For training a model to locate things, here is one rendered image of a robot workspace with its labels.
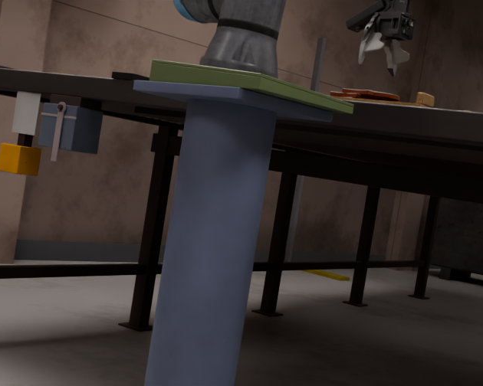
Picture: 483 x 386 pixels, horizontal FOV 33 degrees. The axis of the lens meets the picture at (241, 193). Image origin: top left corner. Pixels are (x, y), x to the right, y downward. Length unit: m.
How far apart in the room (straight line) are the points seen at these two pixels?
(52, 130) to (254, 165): 0.93
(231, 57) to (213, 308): 0.45
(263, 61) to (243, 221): 0.29
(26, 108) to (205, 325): 1.13
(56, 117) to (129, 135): 3.04
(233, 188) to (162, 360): 0.34
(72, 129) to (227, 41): 0.83
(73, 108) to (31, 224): 2.76
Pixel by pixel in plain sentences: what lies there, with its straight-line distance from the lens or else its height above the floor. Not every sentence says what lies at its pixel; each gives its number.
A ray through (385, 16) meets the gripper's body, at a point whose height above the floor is 1.15.
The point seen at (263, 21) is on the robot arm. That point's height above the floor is 1.01.
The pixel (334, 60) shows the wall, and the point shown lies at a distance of 6.90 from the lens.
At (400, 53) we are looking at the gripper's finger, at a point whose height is 1.08.
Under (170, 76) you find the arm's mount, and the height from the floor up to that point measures 0.88.
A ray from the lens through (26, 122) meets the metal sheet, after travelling 2.43.
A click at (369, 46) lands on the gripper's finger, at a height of 1.07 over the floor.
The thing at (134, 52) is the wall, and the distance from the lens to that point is 5.34.
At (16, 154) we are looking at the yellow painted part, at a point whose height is 0.68.
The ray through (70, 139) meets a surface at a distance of 2.25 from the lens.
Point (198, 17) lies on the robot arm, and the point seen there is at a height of 1.02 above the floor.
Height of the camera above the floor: 0.74
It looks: 2 degrees down
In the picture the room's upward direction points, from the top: 9 degrees clockwise
